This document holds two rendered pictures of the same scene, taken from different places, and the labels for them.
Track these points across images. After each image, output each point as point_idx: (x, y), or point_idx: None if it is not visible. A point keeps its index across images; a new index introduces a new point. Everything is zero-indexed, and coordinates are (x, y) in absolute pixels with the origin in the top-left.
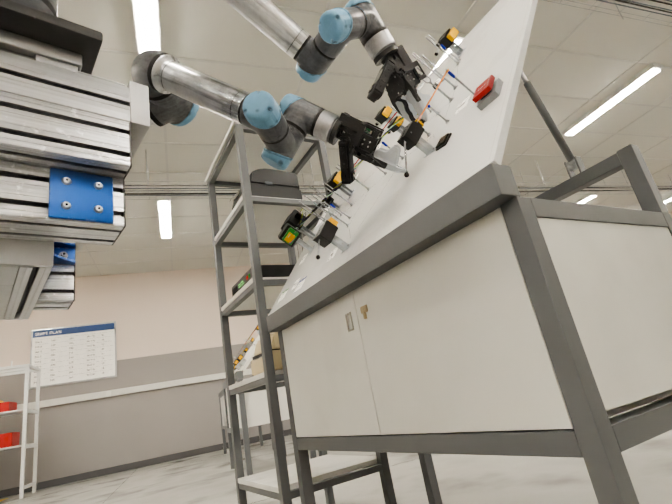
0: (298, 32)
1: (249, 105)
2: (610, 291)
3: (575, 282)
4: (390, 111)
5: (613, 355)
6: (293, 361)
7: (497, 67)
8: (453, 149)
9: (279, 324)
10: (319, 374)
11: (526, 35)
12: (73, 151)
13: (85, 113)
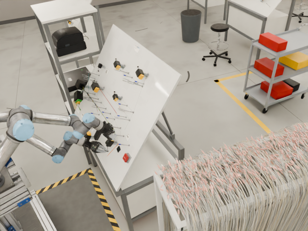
0: (65, 124)
1: (53, 160)
2: (144, 198)
3: (133, 201)
4: (119, 68)
5: (138, 209)
6: None
7: (136, 141)
8: (117, 161)
9: None
10: None
11: (145, 140)
12: (19, 201)
13: (17, 194)
